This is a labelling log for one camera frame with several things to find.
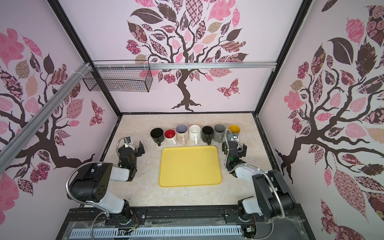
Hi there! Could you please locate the grey mug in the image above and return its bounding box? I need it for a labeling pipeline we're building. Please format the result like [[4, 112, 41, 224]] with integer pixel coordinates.
[[213, 124, 226, 143]]

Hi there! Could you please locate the blue mug yellow inside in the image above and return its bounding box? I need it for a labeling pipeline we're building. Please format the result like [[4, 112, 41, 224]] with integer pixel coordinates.
[[226, 125, 241, 141]]

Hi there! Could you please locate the black white mug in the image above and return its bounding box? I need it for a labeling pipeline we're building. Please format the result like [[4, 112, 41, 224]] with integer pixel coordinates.
[[150, 128, 165, 147]]

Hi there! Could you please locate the cream white mug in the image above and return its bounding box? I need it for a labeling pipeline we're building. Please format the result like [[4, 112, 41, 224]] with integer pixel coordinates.
[[164, 129, 177, 146]]

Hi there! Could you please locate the white ribbed mug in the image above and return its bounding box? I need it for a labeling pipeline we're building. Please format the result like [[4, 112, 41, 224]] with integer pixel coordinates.
[[189, 125, 202, 145]]

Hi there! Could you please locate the pink beige mug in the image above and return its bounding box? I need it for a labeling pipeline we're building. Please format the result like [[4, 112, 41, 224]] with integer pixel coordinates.
[[176, 124, 189, 146]]

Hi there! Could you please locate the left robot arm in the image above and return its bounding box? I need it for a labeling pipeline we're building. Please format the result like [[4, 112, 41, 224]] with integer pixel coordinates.
[[66, 142, 145, 217]]

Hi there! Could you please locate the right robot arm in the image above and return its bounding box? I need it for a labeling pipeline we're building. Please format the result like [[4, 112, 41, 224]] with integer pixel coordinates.
[[222, 141, 296, 219]]

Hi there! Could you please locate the yellow plastic tray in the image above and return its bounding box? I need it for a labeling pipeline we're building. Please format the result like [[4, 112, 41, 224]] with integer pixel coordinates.
[[159, 146, 223, 188]]

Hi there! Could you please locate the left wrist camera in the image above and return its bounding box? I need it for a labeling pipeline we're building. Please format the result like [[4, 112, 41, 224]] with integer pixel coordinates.
[[123, 137, 132, 148]]

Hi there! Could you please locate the black base frame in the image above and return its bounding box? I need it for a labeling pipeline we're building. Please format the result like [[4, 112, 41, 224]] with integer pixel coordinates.
[[57, 205, 315, 240]]

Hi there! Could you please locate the left metal conduit cable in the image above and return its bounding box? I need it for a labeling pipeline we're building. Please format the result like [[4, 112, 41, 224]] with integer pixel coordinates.
[[65, 136, 134, 240]]

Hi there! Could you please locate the black wire basket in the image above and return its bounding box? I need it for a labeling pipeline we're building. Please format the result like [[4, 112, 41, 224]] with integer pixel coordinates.
[[83, 60, 154, 93]]

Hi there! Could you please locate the white slotted cable duct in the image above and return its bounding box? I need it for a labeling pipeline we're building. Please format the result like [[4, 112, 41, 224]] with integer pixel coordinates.
[[68, 226, 243, 240]]

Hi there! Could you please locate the aluminium rail back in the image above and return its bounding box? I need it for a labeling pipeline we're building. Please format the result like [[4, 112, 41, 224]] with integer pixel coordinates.
[[94, 62, 277, 70]]

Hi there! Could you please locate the aluminium rail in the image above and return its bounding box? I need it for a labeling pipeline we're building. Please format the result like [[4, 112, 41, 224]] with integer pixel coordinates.
[[94, 62, 277, 70], [1, 63, 91, 173]]

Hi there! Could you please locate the aluminium rail left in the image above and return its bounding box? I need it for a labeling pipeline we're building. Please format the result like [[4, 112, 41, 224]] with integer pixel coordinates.
[[1, 63, 91, 173]]

